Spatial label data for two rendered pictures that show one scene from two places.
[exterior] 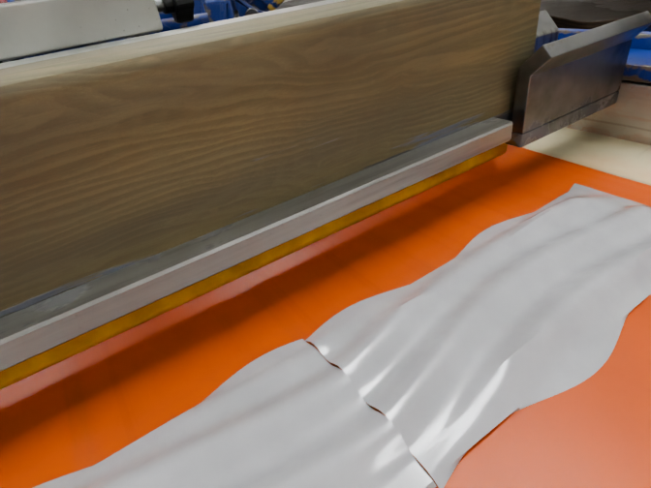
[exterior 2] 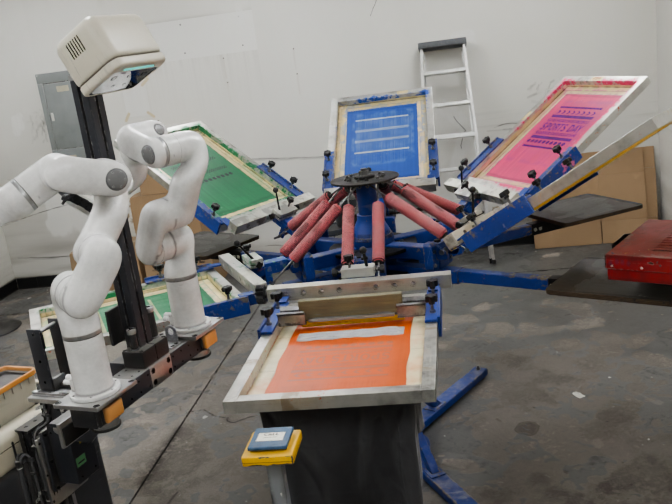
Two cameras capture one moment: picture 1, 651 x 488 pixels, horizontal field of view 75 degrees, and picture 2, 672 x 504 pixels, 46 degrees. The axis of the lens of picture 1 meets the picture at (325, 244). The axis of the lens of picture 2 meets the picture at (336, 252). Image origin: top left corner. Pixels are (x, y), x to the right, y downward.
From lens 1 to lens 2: 2.56 m
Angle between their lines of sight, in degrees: 40
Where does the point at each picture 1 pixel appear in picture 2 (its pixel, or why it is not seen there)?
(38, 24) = (350, 273)
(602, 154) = (418, 323)
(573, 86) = (409, 310)
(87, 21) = (359, 273)
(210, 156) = (348, 307)
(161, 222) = (342, 312)
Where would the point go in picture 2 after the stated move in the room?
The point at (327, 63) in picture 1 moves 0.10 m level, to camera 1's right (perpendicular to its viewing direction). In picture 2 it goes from (363, 300) to (387, 303)
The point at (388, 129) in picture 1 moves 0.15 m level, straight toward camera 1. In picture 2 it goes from (372, 309) to (340, 324)
